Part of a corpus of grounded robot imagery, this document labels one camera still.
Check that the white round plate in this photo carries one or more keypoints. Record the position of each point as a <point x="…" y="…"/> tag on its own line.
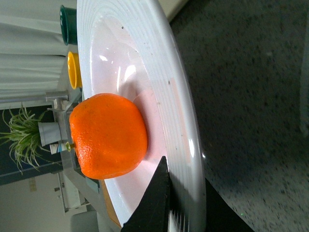
<point x="126" y="47"/>

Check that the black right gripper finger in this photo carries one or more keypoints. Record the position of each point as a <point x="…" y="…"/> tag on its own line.
<point x="152" y="213"/>

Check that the potted spider plant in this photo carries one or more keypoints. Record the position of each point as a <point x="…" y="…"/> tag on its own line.
<point x="27" y="134"/>

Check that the yellow mug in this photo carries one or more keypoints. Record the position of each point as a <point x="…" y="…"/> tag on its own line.
<point x="74" y="72"/>

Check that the orange fruit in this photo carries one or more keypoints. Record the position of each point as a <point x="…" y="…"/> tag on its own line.
<point x="109" y="135"/>

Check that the dark green mug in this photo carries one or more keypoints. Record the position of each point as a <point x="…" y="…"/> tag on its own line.
<point x="68" y="24"/>

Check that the white curtain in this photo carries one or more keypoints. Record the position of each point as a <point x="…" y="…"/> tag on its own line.
<point x="32" y="51"/>

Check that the wooden cutting board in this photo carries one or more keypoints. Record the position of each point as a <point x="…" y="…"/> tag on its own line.
<point x="109" y="206"/>

